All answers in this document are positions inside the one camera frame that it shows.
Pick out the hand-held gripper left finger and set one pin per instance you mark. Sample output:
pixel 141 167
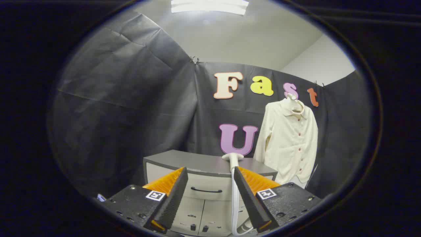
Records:
pixel 172 200

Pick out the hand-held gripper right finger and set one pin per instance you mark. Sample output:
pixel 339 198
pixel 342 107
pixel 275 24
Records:
pixel 251 200

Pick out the white garment steamer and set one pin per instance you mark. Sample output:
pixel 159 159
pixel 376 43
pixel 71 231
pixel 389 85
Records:
pixel 233 158

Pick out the cream button shirt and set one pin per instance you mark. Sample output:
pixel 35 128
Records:
pixel 286 148

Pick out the white clothes hanger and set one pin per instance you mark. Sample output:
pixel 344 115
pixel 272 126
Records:
pixel 297 106

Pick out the grey cabinet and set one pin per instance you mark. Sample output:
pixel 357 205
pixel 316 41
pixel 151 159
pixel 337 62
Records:
pixel 197 164

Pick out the white cloth under shirt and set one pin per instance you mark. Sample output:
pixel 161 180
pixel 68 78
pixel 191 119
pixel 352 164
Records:
pixel 299 181

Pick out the black backdrop cloth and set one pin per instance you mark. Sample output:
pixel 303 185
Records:
pixel 131 115

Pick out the black binder clips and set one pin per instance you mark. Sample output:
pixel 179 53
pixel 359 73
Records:
pixel 194 60
pixel 319 84

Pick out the ceiling light panel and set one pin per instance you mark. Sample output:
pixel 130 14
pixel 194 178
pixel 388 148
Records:
pixel 210 6

